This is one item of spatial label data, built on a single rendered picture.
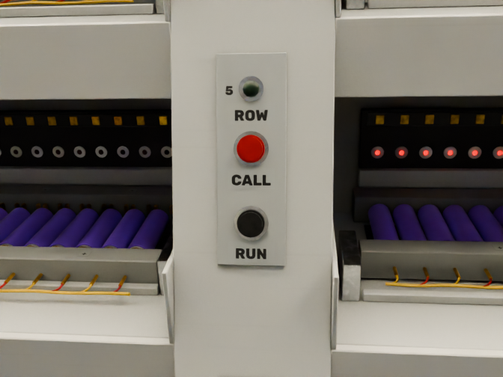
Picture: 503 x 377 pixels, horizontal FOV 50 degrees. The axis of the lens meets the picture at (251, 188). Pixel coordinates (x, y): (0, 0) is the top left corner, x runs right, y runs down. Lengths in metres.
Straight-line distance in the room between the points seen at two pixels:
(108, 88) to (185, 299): 0.14
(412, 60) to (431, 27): 0.02
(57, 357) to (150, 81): 0.18
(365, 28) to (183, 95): 0.11
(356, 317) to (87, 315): 0.18
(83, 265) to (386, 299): 0.21
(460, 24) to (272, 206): 0.14
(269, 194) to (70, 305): 0.16
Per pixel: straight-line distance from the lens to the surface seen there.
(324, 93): 0.31
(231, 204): 0.31
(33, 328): 0.38
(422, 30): 0.33
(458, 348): 0.35
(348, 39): 0.32
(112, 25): 0.34
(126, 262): 0.39
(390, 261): 0.39
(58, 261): 0.40
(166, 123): 0.49
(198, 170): 0.32
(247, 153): 0.31
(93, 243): 0.43
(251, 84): 0.31
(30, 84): 0.36
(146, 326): 0.36
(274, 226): 0.31
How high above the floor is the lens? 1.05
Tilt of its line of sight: 5 degrees down
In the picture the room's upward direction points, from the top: straight up
